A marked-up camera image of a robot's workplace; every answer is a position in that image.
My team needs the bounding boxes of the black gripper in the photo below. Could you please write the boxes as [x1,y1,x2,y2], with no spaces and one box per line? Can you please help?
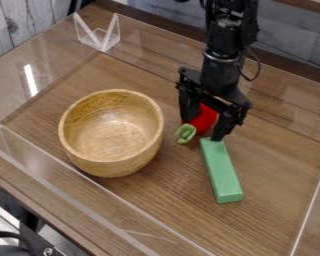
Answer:
[176,50,252,142]

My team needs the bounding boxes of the red plush strawberry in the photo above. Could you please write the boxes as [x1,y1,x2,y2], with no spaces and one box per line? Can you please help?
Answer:
[175,104,219,145]

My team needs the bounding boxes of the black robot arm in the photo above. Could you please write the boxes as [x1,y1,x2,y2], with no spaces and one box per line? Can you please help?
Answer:
[176,0,261,142]

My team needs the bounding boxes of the wooden bowl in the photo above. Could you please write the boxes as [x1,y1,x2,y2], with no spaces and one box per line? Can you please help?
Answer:
[58,89,164,178]

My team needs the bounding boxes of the clear acrylic tray walls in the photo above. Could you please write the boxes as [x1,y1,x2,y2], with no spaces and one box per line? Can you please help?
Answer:
[0,7,320,256]

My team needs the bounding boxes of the green rectangular block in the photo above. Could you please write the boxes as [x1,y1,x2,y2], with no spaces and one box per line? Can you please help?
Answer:
[200,138,244,204]

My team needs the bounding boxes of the black metal bracket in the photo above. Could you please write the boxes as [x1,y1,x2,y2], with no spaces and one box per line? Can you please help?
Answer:
[18,223,66,256]

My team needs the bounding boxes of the black cable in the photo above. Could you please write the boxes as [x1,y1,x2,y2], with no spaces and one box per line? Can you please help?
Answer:
[0,230,33,256]

